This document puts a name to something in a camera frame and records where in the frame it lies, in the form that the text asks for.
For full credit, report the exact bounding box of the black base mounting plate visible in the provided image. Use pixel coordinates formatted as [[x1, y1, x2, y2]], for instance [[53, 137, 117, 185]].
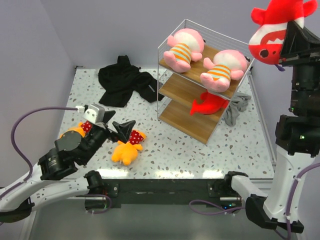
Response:
[[89, 178, 242, 210]]

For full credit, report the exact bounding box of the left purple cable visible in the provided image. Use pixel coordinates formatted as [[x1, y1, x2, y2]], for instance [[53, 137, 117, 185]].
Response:
[[0, 106, 112, 215]]

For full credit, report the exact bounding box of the red whale plush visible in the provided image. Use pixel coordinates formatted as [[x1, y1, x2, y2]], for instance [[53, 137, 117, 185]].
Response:
[[189, 91, 229, 116]]

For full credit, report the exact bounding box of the white wire wooden shelf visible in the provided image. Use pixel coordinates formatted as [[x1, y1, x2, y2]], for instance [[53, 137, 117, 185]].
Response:
[[157, 19, 254, 144]]

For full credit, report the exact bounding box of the pink striped plush doll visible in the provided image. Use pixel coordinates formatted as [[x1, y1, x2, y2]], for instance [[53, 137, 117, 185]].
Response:
[[163, 28, 205, 73], [200, 49, 251, 93]]

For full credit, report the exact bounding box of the grey crumpled cloth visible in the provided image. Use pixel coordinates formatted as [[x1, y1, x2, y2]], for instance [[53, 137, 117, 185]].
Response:
[[223, 92, 252, 127]]

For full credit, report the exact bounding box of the black cloth garment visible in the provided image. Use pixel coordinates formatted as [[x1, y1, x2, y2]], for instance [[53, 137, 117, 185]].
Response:
[[98, 55, 164, 108]]

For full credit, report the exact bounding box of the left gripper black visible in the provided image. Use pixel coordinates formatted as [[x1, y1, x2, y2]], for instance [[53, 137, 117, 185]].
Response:
[[80, 110, 137, 164]]

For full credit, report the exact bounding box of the orange bear plush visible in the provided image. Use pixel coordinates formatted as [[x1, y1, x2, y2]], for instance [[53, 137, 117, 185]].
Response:
[[111, 130, 147, 166], [60, 121, 93, 138]]

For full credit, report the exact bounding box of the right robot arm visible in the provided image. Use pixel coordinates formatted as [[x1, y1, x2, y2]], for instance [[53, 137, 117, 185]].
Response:
[[222, 21, 320, 233]]

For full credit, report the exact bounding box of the red shark plush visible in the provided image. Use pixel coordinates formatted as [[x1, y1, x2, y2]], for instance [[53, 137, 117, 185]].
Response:
[[248, 0, 318, 66]]

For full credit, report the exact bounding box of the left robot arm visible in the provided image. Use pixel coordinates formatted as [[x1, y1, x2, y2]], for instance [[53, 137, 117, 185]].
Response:
[[0, 104, 136, 224]]

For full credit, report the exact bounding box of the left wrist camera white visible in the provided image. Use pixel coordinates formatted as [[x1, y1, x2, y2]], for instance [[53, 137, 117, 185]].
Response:
[[75, 104, 105, 128]]

